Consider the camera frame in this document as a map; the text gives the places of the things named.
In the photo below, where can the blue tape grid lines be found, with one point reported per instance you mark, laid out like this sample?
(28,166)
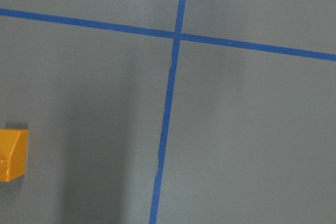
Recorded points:
(170,111)

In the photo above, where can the orange toy block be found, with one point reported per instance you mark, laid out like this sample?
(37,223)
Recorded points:
(13,153)

